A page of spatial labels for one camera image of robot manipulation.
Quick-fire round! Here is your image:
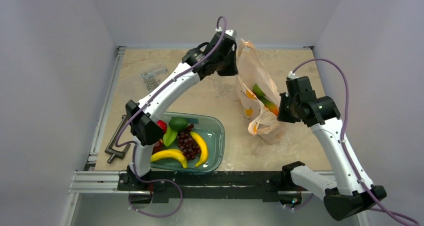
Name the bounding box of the orange plastic bag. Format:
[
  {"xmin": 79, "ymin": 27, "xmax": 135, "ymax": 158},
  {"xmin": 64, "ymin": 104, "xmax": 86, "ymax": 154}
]
[{"xmin": 236, "ymin": 39, "xmax": 284, "ymax": 144}]

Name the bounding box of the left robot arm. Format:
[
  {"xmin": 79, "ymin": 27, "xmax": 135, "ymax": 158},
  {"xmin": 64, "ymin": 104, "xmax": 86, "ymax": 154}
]
[{"xmin": 125, "ymin": 30, "xmax": 238, "ymax": 190}]

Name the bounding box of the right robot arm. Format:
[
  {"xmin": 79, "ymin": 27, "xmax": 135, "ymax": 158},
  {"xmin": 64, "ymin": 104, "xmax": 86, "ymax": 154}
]
[{"xmin": 277, "ymin": 76, "xmax": 387, "ymax": 221}]

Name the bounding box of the green orange fake mango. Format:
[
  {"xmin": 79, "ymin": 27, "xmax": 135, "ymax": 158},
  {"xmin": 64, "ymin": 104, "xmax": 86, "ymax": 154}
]
[{"xmin": 258, "ymin": 97, "xmax": 279, "ymax": 116}]

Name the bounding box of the green fake fruit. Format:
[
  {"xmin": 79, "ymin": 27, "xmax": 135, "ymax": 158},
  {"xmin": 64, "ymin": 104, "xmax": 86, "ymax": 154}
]
[{"xmin": 252, "ymin": 83, "xmax": 266, "ymax": 98}]

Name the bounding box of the green fake lime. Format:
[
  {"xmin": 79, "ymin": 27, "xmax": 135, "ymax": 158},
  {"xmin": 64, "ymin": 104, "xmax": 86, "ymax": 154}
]
[{"xmin": 168, "ymin": 117, "xmax": 188, "ymax": 132}]

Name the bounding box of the right yellow fake banana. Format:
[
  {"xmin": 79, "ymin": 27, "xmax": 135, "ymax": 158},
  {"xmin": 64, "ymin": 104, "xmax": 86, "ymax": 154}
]
[{"xmin": 190, "ymin": 131, "xmax": 209, "ymax": 167}]

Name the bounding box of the yellow fake banana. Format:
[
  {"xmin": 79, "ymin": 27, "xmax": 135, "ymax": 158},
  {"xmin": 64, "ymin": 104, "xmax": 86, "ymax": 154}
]
[
  {"xmin": 150, "ymin": 149, "xmax": 188, "ymax": 168},
  {"xmin": 190, "ymin": 131, "xmax": 209, "ymax": 167}
]

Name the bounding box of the red fake apple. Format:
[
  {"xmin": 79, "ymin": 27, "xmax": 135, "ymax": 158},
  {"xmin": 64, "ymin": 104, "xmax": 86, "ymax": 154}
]
[{"xmin": 156, "ymin": 120, "xmax": 168, "ymax": 134}]

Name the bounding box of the purple fake grape bunch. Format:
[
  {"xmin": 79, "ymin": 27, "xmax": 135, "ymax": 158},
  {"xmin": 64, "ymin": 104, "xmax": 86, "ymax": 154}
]
[{"xmin": 176, "ymin": 124, "xmax": 201, "ymax": 161}]

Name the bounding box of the green fake leaf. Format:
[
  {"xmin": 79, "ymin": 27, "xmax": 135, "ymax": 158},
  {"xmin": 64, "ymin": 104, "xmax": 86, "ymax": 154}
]
[{"xmin": 162, "ymin": 126, "xmax": 178, "ymax": 147}]

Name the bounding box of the front yellow fake banana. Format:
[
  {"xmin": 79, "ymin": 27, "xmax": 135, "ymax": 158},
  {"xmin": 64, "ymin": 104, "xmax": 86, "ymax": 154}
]
[{"xmin": 150, "ymin": 149, "xmax": 188, "ymax": 168}]

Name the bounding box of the dark red fake plum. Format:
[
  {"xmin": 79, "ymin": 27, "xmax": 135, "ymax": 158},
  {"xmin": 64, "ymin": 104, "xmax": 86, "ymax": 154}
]
[{"xmin": 152, "ymin": 139, "xmax": 165, "ymax": 154}]

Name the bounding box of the teal plastic tray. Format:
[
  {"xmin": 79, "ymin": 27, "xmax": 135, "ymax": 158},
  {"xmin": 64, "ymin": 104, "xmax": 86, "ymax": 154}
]
[{"xmin": 151, "ymin": 112, "xmax": 225, "ymax": 174}]

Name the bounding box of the clear screw box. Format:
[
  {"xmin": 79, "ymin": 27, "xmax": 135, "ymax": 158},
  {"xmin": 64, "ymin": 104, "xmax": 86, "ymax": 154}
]
[{"xmin": 140, "ymin": 65, "xmax": 169, "ymax": 93}]

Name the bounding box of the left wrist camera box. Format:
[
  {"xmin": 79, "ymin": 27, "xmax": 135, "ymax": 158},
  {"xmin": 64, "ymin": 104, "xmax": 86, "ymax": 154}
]
[{"xmin": 223, "ymin": 29, "xmax": 237, "ymax": 41}]

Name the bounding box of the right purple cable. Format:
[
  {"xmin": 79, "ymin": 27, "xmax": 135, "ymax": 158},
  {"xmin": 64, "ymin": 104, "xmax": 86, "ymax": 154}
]
[{"xmin": 287, "ymin": 58, "xmax": 422, "ymax": 226}]

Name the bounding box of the black base frame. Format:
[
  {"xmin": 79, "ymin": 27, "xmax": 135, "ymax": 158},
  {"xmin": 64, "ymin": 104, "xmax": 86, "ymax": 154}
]
[{"xmin": 117, "ymin": 170, "xmax": 305, "ymax": 207}]

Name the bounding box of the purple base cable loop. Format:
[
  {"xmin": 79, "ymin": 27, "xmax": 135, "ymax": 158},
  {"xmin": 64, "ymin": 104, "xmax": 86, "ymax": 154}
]
[{"xmin": 122, "ymin": 178, "xmax": 184, "ymax": 218}]

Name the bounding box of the black metal clamp handle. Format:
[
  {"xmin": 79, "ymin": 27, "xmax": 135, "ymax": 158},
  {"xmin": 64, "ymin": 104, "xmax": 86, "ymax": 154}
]
[{"xmin": 104, "ymin": 114, "xmax": 132, "ymax": 164}]

